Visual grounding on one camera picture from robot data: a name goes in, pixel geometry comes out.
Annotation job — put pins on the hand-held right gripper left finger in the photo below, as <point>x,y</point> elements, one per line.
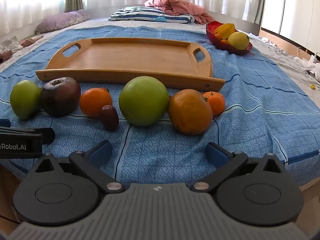
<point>100,152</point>

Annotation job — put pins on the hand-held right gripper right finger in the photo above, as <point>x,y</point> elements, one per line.
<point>216,152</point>

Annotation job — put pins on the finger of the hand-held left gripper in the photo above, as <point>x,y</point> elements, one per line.
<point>4,123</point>
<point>47,135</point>

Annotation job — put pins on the small green apple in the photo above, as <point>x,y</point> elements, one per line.
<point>23,100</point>

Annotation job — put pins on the red date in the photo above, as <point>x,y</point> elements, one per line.
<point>110,117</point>

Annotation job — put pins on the dark purple round fruit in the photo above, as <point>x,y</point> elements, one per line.
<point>60,97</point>

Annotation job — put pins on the brownish orange fruit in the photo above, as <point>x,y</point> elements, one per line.
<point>188,112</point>

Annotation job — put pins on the small tangerine with stem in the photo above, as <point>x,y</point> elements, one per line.
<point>218,103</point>

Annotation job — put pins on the orange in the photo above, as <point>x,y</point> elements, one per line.
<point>93,101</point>

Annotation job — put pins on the large green apple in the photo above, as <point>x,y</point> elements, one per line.
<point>142,102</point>

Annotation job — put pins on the blue checked blanket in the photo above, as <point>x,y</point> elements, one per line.
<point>162,152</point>

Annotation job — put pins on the pinkish brown cloth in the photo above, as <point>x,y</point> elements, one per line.
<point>31,41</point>
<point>5,56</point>

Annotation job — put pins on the white crumpled cloth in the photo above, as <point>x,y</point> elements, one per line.
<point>11,45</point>

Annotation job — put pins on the red glass bowl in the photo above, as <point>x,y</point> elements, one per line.
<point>225,48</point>

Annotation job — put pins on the small kumquat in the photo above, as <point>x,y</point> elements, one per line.
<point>218,36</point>
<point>223,41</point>

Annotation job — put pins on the yellow round fruit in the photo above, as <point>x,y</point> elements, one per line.
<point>237,41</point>

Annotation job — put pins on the purple pillow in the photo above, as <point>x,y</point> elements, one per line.
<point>60,21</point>

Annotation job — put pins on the small white cloth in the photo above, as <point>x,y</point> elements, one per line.
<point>268,41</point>

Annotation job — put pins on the yellow starfruit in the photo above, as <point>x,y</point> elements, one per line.
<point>225,30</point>

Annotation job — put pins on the white clothes pile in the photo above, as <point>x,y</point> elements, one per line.
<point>308,66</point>

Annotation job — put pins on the blue white striped pillow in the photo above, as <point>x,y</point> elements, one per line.
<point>140,13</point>

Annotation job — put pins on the pink quilt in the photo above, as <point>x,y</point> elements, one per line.
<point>175,5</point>

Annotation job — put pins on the white wardrobe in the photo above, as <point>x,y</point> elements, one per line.
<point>295,7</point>

